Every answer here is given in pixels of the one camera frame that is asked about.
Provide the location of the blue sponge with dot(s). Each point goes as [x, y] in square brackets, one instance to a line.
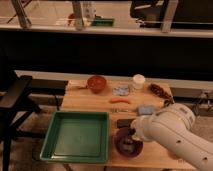
[146, 110]

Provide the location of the metal fork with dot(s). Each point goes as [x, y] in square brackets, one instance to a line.
[115, 110]

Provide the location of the brown pine cone object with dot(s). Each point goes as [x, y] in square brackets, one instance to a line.
[159, 91]

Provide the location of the crumpled blue-grey cloth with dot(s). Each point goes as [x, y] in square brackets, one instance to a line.
[122, 90]

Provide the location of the red bowl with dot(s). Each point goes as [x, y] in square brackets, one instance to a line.
[96, 83]

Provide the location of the green plastic tray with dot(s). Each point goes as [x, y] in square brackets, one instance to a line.
[77, 137]

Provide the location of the black rectangular block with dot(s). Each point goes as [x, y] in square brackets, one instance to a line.
[124, 123]

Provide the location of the white plastic cup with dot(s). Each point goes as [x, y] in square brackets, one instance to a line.
[138, 81]

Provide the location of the orange carrot toy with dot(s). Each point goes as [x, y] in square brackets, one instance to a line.
[119, 100]

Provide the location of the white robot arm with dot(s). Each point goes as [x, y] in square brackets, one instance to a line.
[170, 127]

